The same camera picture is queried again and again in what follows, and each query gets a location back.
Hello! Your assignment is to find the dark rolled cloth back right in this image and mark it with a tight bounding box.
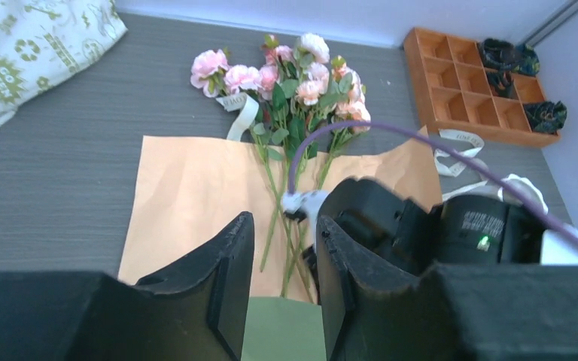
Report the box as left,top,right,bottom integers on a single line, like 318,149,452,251
513,44,540,77

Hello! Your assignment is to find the dark rolled cloth back left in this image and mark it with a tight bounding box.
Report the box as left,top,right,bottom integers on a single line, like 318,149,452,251
477,38,522,71

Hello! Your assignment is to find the white ribbed ceramic vase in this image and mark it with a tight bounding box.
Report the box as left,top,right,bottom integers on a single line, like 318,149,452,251
497,174,549,214

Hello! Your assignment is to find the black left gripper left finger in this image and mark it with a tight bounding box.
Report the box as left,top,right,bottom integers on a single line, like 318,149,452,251
0,212,254,360

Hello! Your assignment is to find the dark rolled cloth front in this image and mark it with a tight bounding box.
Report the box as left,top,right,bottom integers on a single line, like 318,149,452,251
523,101,567,135

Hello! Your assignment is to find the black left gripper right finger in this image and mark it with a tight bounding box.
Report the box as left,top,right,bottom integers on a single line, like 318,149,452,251
316,217,578,360

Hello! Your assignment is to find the cream green printed cloth bag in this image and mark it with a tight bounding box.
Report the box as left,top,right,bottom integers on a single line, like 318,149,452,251
0,1,127,128

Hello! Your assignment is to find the dark rolled cloth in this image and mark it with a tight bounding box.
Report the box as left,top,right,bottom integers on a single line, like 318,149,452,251
513,44,540,77
485,71,518,99
523,101,567,135
477,38,522,71

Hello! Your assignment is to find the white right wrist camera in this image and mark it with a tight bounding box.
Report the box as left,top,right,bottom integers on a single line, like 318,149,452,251
281,190,330,253

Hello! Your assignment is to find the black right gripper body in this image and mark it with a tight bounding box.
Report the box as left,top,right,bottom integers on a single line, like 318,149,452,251
318,177,441,275

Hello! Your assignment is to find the green wrapping paper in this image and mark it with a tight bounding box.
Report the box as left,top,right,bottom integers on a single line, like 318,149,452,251
242,297,326,361

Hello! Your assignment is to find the orange wooden compartment tray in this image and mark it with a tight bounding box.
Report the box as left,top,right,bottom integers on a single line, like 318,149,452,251
403,27,561,148

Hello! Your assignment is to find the beige printed ribbon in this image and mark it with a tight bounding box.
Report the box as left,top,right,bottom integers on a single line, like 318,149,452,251
215,93,492,193

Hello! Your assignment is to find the orange wrapping paper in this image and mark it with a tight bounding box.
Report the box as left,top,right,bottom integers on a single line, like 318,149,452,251
118,136,442,296

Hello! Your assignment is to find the pink artificial flower bunch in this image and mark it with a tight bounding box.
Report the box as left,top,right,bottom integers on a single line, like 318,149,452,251
190,32,371,299

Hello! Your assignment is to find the dark rolled cloth middle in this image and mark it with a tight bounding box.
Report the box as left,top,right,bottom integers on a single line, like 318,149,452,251
485,71,518,99

